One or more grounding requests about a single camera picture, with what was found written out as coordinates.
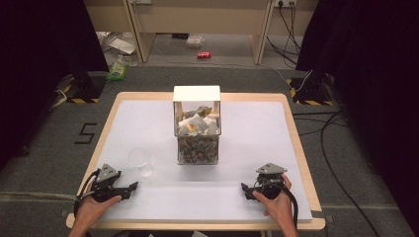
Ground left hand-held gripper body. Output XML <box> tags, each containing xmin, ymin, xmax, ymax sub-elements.
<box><xmin>86</xmin><ymin>163</ymin><xmax>132</xmax><ymax>202</ymax></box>

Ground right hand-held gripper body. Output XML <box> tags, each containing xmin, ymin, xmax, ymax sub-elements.
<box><xmin>252</xmin><ymin>162</ymin><xmax>289</xmax><ymax>200</ymax></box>

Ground person's right hand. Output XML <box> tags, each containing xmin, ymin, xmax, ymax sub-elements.
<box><xmin>251</xmin><ymin>174</ymin><xmax>294</xmax><ymax>230</ymax></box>

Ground person's left hand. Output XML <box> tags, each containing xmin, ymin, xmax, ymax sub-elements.
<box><xmin>76</xmin><ymin>176</ymin><xmax>124</xmax><ymax>229</ymax></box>

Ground clear glass cup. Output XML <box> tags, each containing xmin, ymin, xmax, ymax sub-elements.
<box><xmin>127</xmin><ymin>146</ymin><xmax>155</xmax><ymax>179</ymax></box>

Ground white foam mat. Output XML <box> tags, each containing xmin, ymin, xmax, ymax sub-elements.
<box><xmin>95</xmin><ymin>100</ymin><xmax>314</xmax><ymax>222</ymax></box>

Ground wooden table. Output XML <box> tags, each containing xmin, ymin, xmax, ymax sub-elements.
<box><xmin>65</xmin><ymin>91</ymin><xmax>327</xmax><ymax>232</ymax></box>

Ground pile of small dark packets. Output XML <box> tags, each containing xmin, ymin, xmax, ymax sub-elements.
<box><xmin>178</xmin><ymin>135</ymin><xmax>219</xmax><ymax>165</ymax></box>

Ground pile of white yellow packets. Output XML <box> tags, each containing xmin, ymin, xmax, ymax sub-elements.
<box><xmin>177</xmin><ymin>106</ymin><xmax>220</xmax><ymax>136</ymax></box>

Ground black stand base striped tape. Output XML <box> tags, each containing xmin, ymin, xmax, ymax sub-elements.
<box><xmin>64</xmin><ymin>71</ymin><xmax>107</xmax><ymax>105</ymax></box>
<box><xmin>286</xmin><ymin>76</ymin><xmax>334</xmax><ymax>107</ymax></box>

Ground clear box with white lid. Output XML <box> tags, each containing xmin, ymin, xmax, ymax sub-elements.
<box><xmin>172</xmin><ymin>85</ymin><xmax>222</xmax><ymax>166</ymax></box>

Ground green plastic bag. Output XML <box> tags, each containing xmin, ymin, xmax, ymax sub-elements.
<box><xmin>106</xmin><ymin>61</ymin><xmax>128</xmax><ymax>83</ymax></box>

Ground black curtain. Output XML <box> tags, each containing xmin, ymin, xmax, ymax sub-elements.
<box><xmin>0</xmin><ymin>0</ymin><xmax>111</xmax><ymax>173</ymax></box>
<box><xmin>294</xmin><ymin>0</ymin><xmax>419</xmax><ymax>235</ymax></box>

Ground pile of white crumpled wrapping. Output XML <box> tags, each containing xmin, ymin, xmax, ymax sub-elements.
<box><xmin>96</xmin><ymin>31</ymin><xmax>138</xmax><ymax>56</ymax></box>

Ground clear plastic bag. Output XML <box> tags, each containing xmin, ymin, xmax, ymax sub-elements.
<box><xmin>184</xmin><ymin>35</ymin><xmax>206</xmax><ymax>50</ymax></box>

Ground beige wooden desk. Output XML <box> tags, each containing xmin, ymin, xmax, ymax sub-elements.
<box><xmin>82</xmin><ymin>0</ymin><xmax>320</xmax><ymax>66</ymax></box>

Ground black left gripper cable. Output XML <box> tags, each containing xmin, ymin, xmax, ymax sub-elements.
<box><xmin>73</xmin><ymin>169</ymin><xmax>101</xmax><ymax>219</ymax></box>

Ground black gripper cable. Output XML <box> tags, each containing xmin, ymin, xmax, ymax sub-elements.
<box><xmin>278</xmin><ymin>183</ymin><xmax>299</xmax><ymax>230</ymax></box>
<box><xmin>73</xmin><ymin>169</ymin><xmax>101</xmax><ymax>219</ymax></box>

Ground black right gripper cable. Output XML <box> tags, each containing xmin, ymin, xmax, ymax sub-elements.
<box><xmin>278</xmin><ymin>183</ymin><xmax>299</xmax><ymax>230</ymax></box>

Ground long black floor cable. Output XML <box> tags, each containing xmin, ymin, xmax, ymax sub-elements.
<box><xmin>319</xmin><ymin>111</ymin><xmax>382</xmax><ymax>237</ymax></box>

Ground black floor cables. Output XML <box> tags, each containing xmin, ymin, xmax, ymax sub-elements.
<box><xmin>292</xmin><ymin>111</ymin><xmax>351</xmax><ymax>136</ymax></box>

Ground black power cables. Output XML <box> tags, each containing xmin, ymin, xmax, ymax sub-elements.
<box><xmin>266</xmin><ymin>3</ymin><xmax>303</xmax><ymax>66</ymax></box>

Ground white wall socket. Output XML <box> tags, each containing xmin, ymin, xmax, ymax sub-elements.
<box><xmin>274</xmin><ymin>0</ymin><xmax>297</xmax><ymax>9</ymax></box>

